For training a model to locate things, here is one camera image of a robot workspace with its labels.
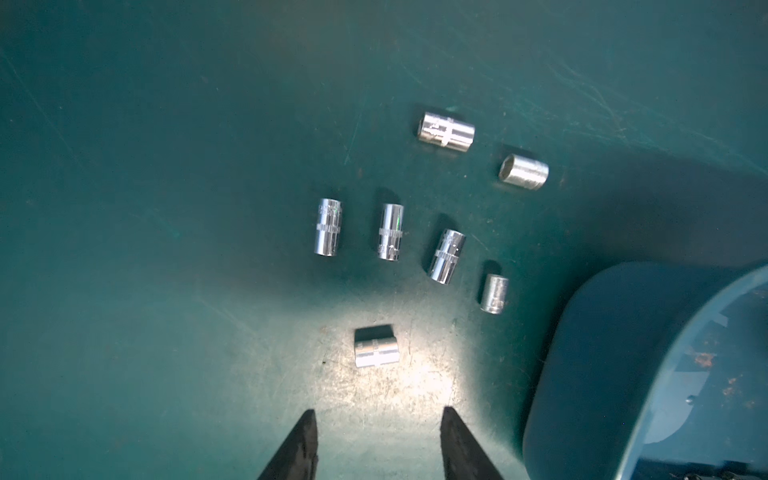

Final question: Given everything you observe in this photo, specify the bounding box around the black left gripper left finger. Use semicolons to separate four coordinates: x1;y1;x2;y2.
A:
258;409;318;480

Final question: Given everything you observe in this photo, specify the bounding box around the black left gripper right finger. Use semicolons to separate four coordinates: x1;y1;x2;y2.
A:
440;406;503;480

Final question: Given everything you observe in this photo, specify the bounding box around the chrome socket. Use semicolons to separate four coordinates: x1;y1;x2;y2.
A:
498;154;549;191
378;203;404;262
428;229;466;285
417;112;475;152
315;198;342;257
480;274;509;315
354;337;400;368

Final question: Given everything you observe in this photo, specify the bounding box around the teal plastic storage box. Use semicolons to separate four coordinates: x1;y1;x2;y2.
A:
523;262;767;479

